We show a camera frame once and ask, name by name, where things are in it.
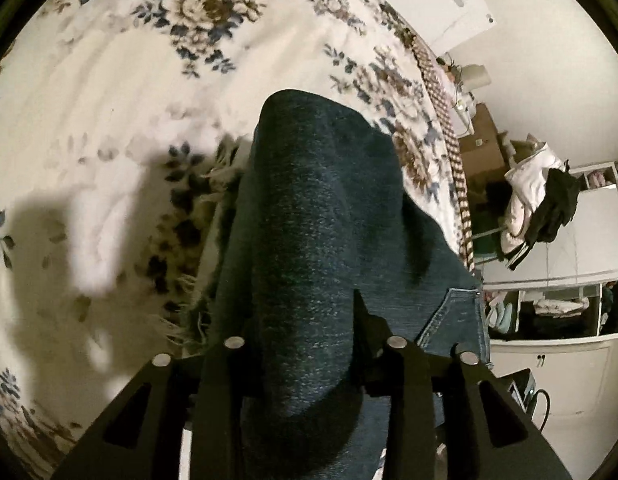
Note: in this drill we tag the teal folded cloth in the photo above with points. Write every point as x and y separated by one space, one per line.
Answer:
499 319

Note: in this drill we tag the black garment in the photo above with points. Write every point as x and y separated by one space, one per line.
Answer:
556 200

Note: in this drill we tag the white headboard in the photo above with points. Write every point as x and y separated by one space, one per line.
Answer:
454 10

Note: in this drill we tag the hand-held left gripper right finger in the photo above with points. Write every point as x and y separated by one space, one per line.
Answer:
406 390

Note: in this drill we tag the brown wooden nightstand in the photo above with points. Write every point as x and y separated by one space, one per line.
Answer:
484 145

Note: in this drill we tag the white garment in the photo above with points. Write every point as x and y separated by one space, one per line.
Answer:
531 170

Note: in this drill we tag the floral quilt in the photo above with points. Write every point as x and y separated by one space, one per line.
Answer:
114 85

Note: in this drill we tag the white wardrobe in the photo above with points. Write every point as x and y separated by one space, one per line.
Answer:
594 235

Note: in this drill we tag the brown checked blanket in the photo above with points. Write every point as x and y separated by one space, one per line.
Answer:
456 160

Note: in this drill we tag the dark blue jeans pants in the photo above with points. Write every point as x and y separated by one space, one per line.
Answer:
309 210

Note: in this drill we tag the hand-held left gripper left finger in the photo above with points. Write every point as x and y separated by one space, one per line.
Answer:
219 390

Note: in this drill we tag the beige table lamp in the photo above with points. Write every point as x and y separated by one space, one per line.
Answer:
476 76

